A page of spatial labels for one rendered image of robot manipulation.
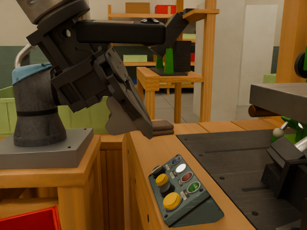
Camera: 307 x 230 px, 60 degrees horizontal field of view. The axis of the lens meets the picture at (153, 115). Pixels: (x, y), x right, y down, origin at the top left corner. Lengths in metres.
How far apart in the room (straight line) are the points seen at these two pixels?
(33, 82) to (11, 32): 7.19
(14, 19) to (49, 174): 7.34
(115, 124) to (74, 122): 0.85
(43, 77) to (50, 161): 0.24
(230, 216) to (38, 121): 0.58
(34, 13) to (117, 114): 0.16
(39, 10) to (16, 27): 7.60
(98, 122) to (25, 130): 0.45
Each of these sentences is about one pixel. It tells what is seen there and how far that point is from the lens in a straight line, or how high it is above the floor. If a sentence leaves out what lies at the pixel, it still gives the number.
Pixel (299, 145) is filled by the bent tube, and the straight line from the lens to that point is 0.56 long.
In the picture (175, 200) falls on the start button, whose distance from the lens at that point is 0.42.
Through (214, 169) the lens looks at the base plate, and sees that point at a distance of 0.62.
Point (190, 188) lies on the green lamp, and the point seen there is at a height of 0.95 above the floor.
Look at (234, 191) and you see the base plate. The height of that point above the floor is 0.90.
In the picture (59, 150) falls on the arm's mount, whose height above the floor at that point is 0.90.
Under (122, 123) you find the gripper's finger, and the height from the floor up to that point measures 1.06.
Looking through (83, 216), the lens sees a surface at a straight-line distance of 0.80.
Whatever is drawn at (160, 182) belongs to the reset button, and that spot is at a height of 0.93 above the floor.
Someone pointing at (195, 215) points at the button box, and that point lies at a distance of 0.43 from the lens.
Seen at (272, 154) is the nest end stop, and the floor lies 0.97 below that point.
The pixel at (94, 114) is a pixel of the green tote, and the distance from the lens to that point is 1.20.
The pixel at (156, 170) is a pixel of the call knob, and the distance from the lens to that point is 0.52.
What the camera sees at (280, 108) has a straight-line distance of 0.22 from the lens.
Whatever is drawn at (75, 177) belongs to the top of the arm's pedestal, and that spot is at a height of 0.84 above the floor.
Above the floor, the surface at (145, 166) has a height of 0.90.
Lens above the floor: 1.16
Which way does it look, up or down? 14 degrees down
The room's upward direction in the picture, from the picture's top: straight up
